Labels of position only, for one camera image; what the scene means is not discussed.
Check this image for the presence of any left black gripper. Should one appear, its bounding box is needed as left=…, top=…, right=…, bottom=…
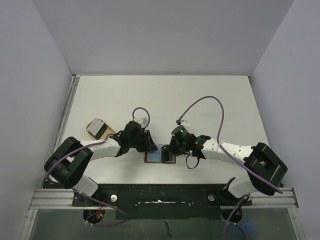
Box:
left=129, top=129, right=157, bottom=152

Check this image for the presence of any brown leather card holder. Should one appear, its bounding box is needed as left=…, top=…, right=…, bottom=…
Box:
left=144, top=144, right=176, bottom=164

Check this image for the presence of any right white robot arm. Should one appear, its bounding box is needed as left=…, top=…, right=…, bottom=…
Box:
left=169, top=125, right=288, bottom=205

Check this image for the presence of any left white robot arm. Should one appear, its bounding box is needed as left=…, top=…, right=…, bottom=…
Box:
left=44, top=121, right=158, bottom=206

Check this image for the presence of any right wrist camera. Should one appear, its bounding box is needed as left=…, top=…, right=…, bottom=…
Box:
left=176, top=119, right=190, bottom=127

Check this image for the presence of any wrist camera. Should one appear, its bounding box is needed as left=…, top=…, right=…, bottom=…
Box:
left=176, top=119, right=190, bottom=127
left=133, top=117, right=149, bottom=128

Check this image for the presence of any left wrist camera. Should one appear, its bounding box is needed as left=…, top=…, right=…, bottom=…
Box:
left=133, top=117, right=149, bottom=128

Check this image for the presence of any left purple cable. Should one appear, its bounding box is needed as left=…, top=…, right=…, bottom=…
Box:
left=45, top=107, right=151, bottom=227

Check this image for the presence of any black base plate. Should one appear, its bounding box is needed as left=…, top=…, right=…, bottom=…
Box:
left=72, top=184, right=252, bottom=226

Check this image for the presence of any aluminium frame rail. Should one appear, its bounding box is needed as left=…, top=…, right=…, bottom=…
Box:
left=28, top=186, right=300, bottom=211

